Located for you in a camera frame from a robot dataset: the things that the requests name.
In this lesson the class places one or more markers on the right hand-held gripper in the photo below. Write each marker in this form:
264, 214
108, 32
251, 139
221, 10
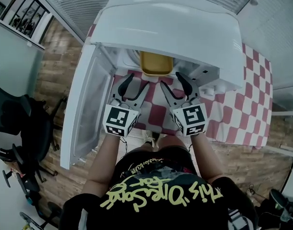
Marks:
192, 118

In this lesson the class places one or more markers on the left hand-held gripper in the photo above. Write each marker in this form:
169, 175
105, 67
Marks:
119, 118

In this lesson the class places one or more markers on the yellow rectangular dish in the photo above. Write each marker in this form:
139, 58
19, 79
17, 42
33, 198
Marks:
156, 65

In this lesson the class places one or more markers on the white microwave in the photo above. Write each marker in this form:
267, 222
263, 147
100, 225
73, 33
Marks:
172, 20

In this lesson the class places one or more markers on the person's left forearm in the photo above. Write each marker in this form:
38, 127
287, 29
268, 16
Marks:
101, 162

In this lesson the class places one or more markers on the person's right forearm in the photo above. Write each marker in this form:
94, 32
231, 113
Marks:
206, 157

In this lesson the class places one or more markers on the glass turntable plate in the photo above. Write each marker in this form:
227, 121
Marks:
132, 57

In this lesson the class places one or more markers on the person's left cream shoe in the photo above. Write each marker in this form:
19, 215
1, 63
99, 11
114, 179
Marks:
150, 140

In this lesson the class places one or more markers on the red white checkered tablecloth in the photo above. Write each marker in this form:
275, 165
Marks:
244, 109

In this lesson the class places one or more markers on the black office chair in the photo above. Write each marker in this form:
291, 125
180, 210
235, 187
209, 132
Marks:
34, 123
24, 169

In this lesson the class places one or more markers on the white side table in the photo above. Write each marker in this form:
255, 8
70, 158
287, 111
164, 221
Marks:
275, 150

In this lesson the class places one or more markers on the person's black printed shirt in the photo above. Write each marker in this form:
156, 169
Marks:
161, 205

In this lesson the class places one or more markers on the black metal railing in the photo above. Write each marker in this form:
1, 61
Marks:
26, 11

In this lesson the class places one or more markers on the black round stand base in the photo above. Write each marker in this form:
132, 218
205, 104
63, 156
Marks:
54, 211

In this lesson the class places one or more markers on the black and yellow device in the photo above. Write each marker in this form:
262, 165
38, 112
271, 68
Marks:
280, 205

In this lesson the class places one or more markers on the grey patterned device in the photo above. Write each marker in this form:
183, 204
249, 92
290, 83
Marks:
31, 221

